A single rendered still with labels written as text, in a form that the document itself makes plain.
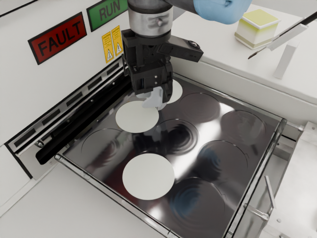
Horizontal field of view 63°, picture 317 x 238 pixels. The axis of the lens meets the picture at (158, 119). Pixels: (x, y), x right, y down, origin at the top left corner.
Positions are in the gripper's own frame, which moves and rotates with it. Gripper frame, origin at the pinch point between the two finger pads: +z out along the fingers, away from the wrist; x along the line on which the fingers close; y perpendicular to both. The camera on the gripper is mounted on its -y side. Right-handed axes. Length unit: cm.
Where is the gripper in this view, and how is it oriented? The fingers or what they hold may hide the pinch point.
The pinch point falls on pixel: (161, 104)
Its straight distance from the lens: 61.4
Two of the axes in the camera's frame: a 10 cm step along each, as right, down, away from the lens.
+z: 0.0, 6.6, 7.5
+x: 4.0, 6.9, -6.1
